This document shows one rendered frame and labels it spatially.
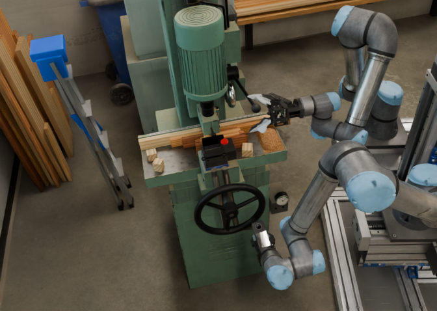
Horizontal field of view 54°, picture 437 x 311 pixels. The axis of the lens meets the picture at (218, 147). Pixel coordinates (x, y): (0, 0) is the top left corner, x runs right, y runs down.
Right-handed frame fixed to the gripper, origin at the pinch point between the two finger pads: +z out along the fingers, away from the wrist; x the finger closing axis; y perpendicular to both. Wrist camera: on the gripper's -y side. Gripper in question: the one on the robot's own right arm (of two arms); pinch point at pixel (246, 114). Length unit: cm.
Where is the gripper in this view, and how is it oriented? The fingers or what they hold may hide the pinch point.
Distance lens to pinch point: 161.5
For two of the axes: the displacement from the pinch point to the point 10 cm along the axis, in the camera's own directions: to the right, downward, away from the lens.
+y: 2.0, 5.2, -8.3
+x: 0.8, 8.4, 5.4
